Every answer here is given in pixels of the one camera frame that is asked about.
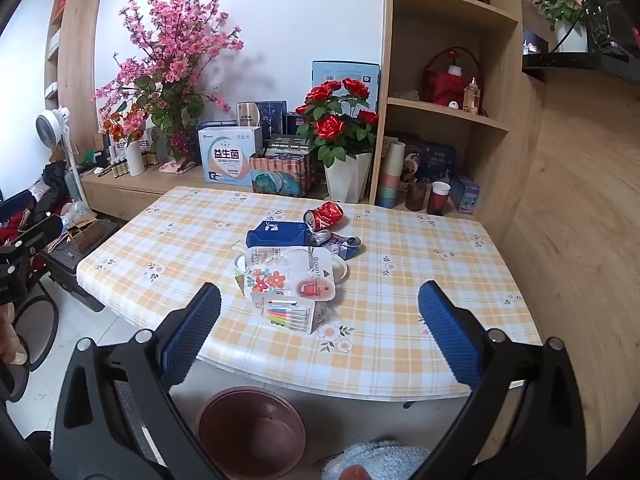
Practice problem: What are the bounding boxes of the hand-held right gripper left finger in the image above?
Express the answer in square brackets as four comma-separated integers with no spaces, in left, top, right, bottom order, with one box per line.
[52,282,223,480]

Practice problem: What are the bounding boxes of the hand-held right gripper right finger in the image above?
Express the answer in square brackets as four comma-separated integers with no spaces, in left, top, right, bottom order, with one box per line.
[417,280,586,480]

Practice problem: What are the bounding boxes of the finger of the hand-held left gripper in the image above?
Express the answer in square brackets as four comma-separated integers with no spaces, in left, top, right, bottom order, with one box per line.
[14,214,64,257]

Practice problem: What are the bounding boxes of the brown plastic bin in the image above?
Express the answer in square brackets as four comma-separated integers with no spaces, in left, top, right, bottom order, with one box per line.
[195,386,307,480]

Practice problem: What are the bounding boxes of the cream round plastic lid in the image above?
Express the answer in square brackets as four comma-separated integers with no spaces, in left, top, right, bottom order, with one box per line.
[325,255,349,282]

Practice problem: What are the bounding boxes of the person's left hand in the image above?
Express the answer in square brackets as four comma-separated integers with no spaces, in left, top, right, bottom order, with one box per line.
[0,305,29,366]

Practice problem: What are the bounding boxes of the black storage crate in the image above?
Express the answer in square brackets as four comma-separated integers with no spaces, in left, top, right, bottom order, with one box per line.
[42,245,106,313]

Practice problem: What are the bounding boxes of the cardboard box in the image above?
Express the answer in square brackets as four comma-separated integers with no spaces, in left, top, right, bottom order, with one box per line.
[65,212,108,251]

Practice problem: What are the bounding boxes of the yellow plaid tablecloth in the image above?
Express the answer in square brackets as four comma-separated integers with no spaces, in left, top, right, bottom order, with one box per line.
[75,186,544,397]

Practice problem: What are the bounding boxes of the low wooden cabinet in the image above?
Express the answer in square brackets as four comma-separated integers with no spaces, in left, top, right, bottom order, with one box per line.
[80,160,371,221]

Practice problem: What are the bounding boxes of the coloured marker pen pack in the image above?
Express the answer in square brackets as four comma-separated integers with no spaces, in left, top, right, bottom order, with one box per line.
[252,296,328,335]

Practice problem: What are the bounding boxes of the row of small brown bottles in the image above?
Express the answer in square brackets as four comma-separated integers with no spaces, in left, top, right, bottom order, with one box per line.
[97,152,161,179]

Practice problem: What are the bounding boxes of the white standing fan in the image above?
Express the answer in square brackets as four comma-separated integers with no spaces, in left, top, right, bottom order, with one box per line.
[35,106,88,211]

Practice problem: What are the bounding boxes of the floral blister pack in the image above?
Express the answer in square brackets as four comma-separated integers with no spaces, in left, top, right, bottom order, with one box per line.
[245,246,337,303]

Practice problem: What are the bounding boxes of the white cylinder vase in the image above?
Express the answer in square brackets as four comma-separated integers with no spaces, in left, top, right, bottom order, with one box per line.
[125,141,146,177]

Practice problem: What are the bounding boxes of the dark blue carton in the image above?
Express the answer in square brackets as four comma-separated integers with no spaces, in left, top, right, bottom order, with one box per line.
[246,220,312,249]

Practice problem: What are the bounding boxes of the red and white cup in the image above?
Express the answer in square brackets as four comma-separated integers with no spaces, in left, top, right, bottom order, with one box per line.
[426,181,451,217]

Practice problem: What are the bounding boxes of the crushed blue floral can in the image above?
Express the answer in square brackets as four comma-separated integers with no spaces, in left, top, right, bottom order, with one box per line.
[311,230,362,261]

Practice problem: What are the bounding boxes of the small purple box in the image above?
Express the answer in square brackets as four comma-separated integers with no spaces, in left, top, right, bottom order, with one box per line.
[448,171,481,216]

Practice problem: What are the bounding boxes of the brown glass cup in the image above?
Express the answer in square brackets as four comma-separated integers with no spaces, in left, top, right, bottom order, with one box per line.
[405,180,429,212]

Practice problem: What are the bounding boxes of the light blue fluffy slipper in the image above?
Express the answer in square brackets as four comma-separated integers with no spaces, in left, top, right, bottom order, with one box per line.
[320,439,433,480]

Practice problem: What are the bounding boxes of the stack of pastel cups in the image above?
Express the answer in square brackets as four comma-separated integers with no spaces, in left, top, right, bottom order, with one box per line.
[376,141,407,209]

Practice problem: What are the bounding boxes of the crushed red can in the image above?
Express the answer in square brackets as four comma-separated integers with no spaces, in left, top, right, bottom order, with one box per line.
[303,201,346,232]

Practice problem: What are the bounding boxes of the dark blue picture box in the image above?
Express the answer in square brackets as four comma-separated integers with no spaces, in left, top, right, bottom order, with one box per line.
[400,135,457,186]

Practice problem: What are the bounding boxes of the white and blue box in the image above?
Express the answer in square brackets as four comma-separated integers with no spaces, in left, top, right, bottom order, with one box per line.
[197,125,263,187]

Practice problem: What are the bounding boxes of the teal and orange gift box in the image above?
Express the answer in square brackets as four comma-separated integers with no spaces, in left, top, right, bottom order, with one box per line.
[249,152,317,198]

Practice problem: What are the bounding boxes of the dark printed box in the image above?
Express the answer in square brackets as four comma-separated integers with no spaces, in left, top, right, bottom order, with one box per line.
[262,134,316,158]

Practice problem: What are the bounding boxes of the pink blossom arrangement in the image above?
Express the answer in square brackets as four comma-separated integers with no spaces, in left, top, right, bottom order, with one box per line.
[92,0,246,161]

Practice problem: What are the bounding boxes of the dark blue patterned box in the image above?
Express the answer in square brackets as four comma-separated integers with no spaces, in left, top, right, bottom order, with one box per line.
[255,100,288,136]

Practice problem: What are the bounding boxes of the clear glass bottle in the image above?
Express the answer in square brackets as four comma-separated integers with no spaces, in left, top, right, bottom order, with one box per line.
[462,77,481,114]

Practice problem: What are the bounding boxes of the red rose plant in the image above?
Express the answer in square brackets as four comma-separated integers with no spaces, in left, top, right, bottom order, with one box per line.
[295,78,381,168]

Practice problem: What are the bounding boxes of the red basket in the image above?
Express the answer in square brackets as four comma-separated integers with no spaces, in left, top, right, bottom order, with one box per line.
[422,47,482,107]

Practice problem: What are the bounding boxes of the wooden shelf unit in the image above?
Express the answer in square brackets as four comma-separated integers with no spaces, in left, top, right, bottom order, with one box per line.
[367,0,546,221]

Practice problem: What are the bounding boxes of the large light blue box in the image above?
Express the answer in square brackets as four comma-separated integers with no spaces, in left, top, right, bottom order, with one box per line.
[311,60,381,111]

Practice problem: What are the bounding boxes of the black countertop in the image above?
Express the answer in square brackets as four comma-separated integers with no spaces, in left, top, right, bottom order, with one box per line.
[521,50,640,83]

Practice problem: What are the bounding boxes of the white square vase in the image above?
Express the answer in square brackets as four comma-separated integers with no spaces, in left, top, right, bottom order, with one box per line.
[554,20,589,54]

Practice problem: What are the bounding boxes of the wooden wall shelf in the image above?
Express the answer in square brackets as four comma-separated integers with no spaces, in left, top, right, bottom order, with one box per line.
[45,0,106,111]

